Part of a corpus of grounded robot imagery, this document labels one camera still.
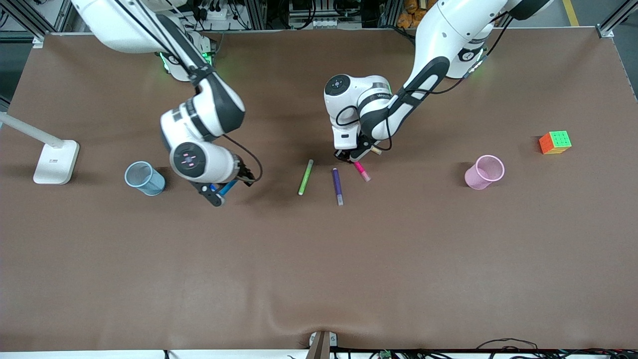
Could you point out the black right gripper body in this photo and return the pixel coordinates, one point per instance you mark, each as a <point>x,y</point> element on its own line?
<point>243,172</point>

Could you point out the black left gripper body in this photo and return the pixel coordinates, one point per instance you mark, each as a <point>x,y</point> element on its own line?
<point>360,149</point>

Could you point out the blue marker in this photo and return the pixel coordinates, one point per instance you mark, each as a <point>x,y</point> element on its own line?
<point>229,188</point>

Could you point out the pink marker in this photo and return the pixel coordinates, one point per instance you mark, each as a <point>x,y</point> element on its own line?
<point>363,171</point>

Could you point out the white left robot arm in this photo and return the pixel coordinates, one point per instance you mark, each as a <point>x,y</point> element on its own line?
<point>448,30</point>

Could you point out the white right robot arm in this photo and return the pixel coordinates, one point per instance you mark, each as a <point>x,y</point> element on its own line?
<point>217,167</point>

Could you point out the yellow marker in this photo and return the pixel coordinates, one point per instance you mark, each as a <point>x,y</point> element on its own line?
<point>377,150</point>

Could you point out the purple marker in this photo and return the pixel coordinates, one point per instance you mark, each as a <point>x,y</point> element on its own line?
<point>337,185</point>

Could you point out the green marker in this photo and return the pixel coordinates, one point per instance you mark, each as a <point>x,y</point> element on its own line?
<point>305,178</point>

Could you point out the blue mesh cup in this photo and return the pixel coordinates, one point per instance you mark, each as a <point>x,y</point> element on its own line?
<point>144,179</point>

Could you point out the pink mesh cup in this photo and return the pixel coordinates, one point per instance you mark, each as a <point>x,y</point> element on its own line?
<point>482,173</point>

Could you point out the small white power strip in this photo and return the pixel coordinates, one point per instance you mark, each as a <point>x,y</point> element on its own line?
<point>325,23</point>

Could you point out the orange snack bag pile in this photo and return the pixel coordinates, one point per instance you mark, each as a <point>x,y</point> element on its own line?
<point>408,12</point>

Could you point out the white power strip with plugs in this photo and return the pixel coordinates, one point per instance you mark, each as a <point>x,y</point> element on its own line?
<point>214,12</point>

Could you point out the white desk lamp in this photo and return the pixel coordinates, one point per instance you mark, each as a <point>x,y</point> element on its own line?
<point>56,162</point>

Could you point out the colourful puzzle cube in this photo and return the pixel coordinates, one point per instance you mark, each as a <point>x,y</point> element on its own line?
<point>555,143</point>

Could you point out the metal bracket with brown post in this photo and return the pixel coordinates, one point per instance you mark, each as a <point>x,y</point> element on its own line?
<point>321,345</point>

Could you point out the aluminium frame profile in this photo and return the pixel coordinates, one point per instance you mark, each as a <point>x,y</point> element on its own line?
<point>615,20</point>
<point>30,20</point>

